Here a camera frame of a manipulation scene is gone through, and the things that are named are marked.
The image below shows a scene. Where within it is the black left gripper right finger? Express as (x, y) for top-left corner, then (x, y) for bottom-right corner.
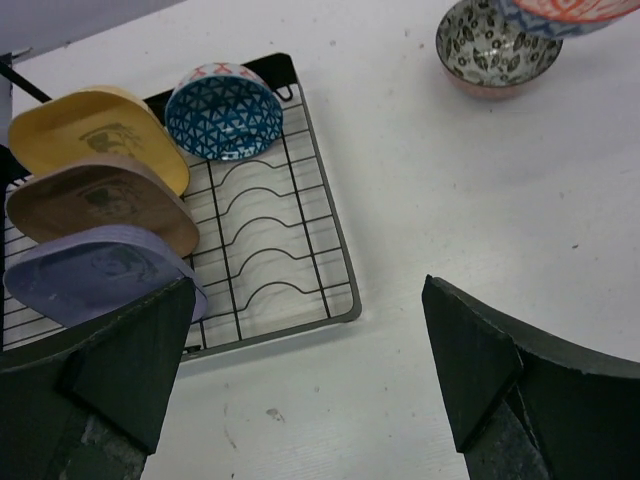
(422, 276), (639, 479)

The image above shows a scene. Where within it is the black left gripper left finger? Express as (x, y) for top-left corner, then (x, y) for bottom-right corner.
(1, 279), (195, 479)

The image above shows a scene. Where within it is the purple plastic plate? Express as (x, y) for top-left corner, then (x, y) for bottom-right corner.
(3, 224), (196, 327)

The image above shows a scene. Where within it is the blue triangle pattern bowl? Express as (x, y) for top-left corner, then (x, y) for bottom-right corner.
(164, 62), (284, 161)

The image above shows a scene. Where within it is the red floral bowl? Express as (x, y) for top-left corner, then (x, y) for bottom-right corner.
(435, 1), (563, 100)

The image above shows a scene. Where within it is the red-inside blue-outside bowl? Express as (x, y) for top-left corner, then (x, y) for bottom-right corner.
(494, 0), (639, 40)

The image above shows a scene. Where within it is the brown plastic plate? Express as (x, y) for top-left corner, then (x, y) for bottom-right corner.
(6, 154), (200, 257)

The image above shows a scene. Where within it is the yellow plastic plate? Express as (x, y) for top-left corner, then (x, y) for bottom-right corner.
(8, 86), (190, 195)

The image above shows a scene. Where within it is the black wire dish rack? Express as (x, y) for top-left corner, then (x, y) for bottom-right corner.
(0, 52), (363, 362)

